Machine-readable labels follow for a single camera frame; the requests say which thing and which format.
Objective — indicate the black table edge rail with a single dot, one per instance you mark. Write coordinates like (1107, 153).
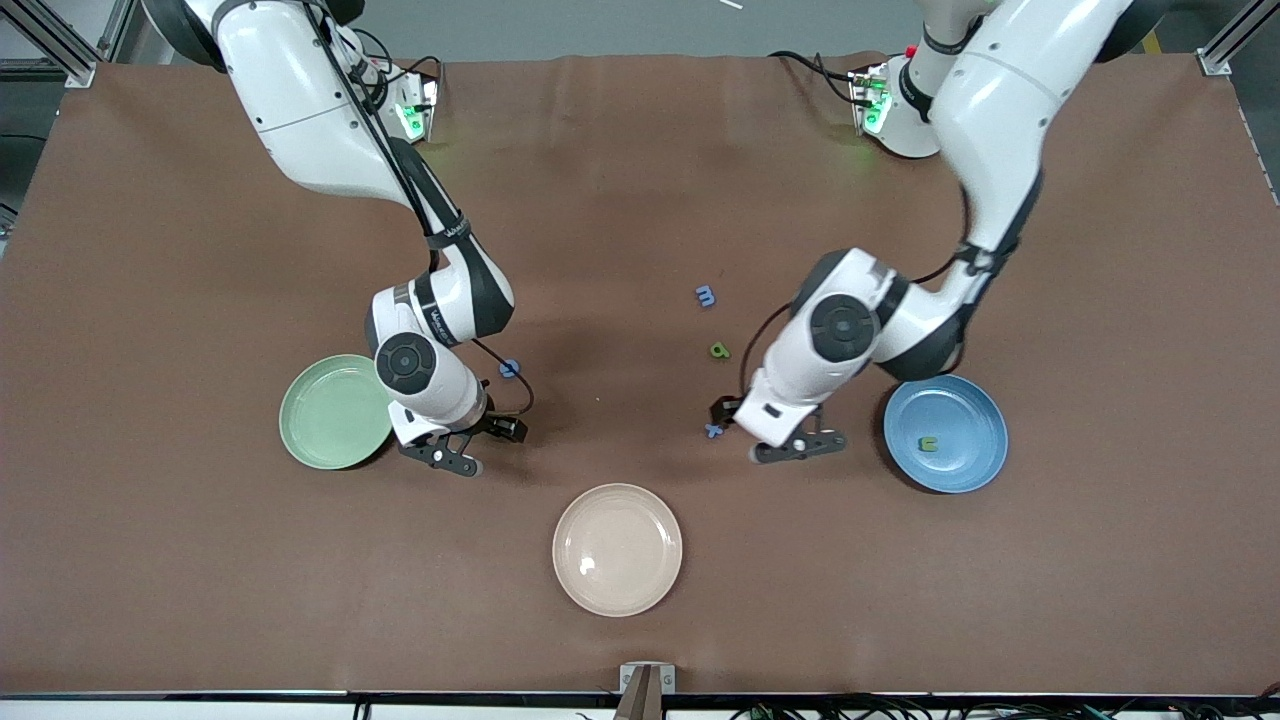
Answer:
(300, 695)

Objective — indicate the brown table cover mat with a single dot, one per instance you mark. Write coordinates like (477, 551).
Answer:
(640, 250)

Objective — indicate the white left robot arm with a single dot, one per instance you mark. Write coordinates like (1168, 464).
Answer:
(1000, 100)

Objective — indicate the light green plate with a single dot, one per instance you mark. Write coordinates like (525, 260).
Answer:
(320, 420)

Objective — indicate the beige plate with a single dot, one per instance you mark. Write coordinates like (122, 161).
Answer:
(617, 550)

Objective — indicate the aluminium frame strut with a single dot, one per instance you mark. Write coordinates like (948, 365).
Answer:
(1212, 62)
(80, 72)

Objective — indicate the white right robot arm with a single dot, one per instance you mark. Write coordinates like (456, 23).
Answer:
(290, 100)

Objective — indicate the blue plate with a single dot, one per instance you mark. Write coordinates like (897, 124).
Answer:
(960, 460)

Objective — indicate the grey metal mounting bracket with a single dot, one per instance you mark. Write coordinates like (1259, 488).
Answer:
(648, 690)

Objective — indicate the blue letter m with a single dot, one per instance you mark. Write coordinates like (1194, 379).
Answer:
(706, 296)

